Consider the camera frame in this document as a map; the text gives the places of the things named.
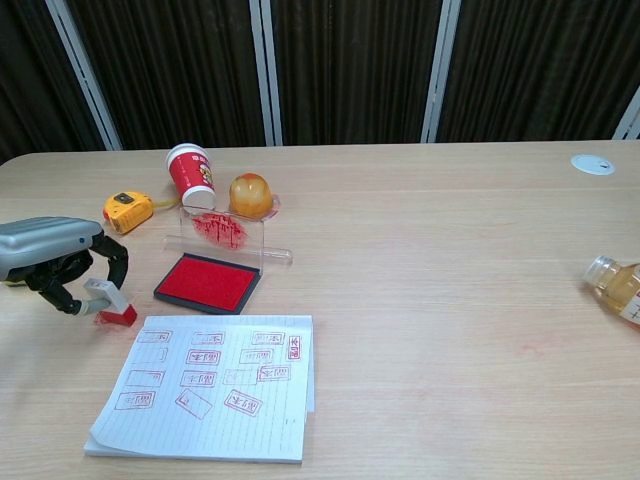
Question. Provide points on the white lined stamped notepad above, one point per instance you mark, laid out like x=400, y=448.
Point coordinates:
x=210, y=400

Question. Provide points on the red white paper cup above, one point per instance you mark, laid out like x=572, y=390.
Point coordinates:
x=192, y=172

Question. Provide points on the yellow tea bottle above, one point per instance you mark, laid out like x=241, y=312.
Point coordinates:
x=617, y=290

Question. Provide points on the clear ink-stained plastic lid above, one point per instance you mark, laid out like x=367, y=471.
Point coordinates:
x=220, y=230

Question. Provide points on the yellow tape measure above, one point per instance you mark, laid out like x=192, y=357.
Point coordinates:
x=127, y=210

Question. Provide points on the red ink pad black tray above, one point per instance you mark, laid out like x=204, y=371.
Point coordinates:
x=207, y=282

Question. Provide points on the grey aluminium partition post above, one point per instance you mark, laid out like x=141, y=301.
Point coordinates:
x=440, y=75
x=629, y=117
x=267, y=75
x=85, y=75

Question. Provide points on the bread bun in wrapper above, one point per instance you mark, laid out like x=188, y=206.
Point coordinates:
x=250, y=195

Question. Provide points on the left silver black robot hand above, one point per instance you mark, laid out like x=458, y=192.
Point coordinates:
x=45, y=240

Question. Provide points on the small red stamp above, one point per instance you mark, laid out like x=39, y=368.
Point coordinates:
x=119, y=306

